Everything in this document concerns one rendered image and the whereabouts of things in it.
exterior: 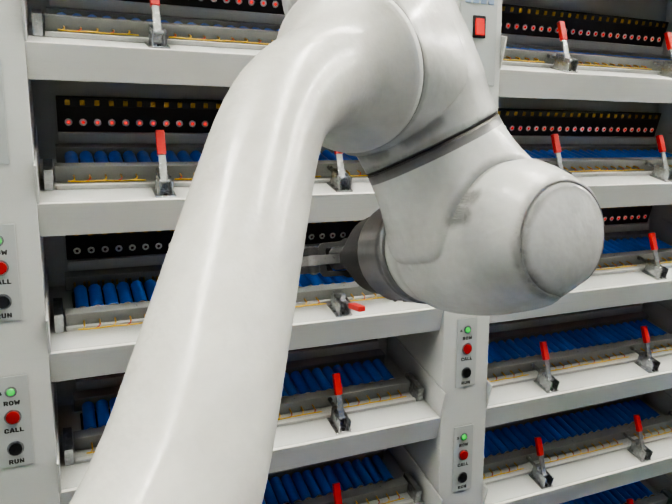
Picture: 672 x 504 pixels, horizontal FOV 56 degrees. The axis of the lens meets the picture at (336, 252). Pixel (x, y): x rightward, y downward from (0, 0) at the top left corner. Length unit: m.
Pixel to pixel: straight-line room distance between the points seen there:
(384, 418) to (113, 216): 0.55
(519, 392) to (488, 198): 0.90
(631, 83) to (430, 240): 0.94
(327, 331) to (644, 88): 0.75
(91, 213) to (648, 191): 1.00
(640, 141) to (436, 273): 1.20
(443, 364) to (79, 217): 0.62
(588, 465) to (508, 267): 1.11
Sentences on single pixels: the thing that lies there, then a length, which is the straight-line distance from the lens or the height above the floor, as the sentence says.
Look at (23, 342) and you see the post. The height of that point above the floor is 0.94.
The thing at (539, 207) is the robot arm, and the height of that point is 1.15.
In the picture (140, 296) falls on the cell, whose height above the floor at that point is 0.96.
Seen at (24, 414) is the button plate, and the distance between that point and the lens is 0.94.
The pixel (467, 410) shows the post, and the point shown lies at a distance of 1.18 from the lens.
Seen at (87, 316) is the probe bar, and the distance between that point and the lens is 0.96.
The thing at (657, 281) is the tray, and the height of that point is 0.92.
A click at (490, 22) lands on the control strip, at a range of 1.11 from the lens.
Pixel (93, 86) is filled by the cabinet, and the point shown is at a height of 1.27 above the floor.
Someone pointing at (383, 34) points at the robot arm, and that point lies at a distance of 0.38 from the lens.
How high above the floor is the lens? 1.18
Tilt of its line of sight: 9 degrees down
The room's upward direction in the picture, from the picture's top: straight up
